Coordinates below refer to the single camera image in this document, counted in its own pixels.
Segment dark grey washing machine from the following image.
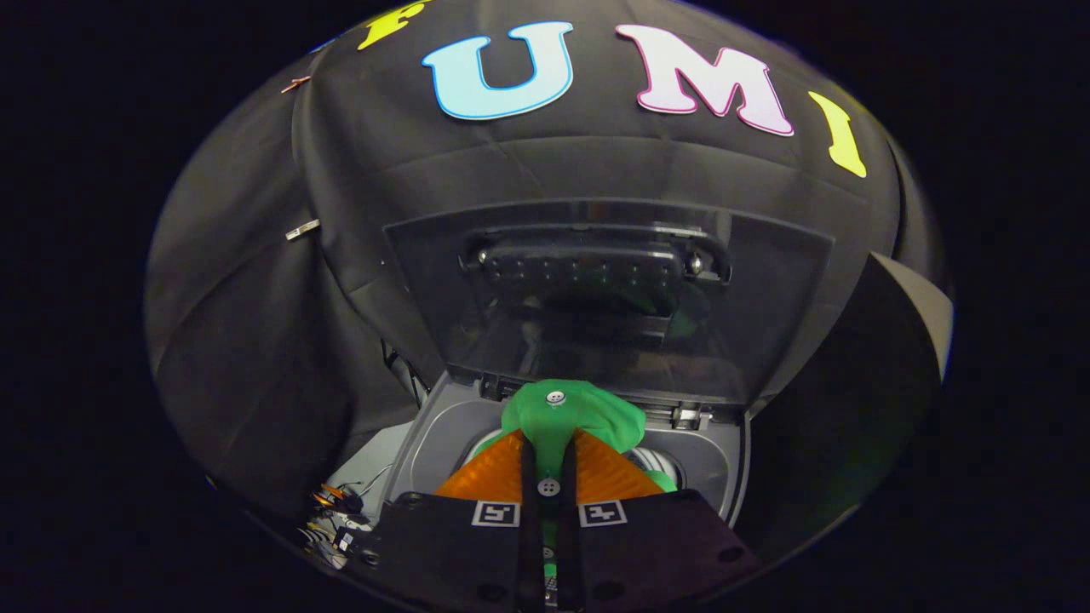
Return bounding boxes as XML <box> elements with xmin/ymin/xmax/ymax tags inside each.
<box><xmin>381</xmin><ymin>198</ymin><xmax>837</xmax><ymax>533</ymax></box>

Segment green polo shirt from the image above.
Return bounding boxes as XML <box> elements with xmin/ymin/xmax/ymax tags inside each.
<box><xmin>471</xmin><ymin>378</ymin><xmax>680</xmax><ymax>597</ymax></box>

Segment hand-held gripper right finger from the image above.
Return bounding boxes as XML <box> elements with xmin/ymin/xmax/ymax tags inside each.
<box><xmin>558</xmin><ymin>428</ymin><xmax>765</xmax><ymax>613</ymax></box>

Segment black backdrop cloth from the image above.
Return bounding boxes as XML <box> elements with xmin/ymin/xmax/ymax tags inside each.
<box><xmin>143</xmin><ymin>0</ymin><xmax>950</xmax><ymax>554</ymax></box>

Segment bundle of cables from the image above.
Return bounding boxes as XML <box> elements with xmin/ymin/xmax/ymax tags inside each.
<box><xmin>296</xmin><ymin>464</ymin><xmax>393</xmax><ymax>571</ymax></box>

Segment grey cabinet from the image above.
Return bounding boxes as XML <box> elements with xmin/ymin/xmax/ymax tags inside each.
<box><xmin>864</xmin><ymin>251</ymin><xmax>955</xmax><ymax>384</ymax></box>

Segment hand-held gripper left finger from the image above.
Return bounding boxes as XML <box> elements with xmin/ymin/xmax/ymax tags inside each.
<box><xmin>362</xmin><ymin>429</ymin><xmax>543</xmax><ymax>613</ymax></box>

